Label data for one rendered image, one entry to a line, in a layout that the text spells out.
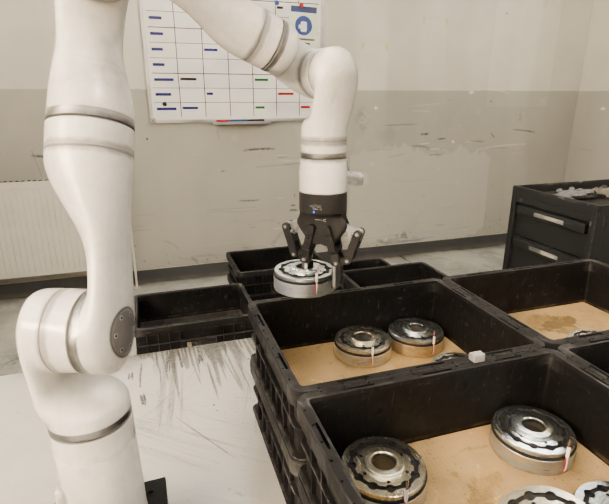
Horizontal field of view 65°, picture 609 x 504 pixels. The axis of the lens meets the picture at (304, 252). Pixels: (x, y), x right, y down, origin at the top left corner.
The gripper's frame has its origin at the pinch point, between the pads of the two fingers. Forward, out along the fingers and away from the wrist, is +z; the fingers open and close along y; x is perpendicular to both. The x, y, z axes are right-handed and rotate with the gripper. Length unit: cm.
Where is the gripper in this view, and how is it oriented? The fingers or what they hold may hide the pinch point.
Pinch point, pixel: (322, 275)
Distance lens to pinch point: 79.7
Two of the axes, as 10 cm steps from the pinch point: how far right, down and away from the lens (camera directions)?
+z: 0.0, 9.5, 3.1
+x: 4.0, -2.8, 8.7
